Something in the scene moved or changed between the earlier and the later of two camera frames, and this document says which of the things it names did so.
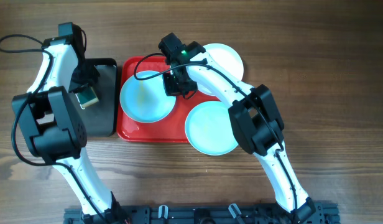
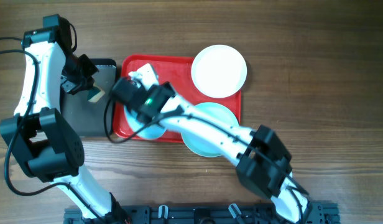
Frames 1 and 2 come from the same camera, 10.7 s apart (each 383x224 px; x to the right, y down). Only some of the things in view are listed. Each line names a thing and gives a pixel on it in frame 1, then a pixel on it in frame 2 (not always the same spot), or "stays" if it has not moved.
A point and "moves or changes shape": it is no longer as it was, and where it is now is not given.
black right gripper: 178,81 to 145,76
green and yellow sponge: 86,98 to 96,94
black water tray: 101,117 stays
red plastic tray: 171,129 stays
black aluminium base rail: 210,215 stays
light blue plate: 146,101 moves or changes shape
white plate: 228,60 stays
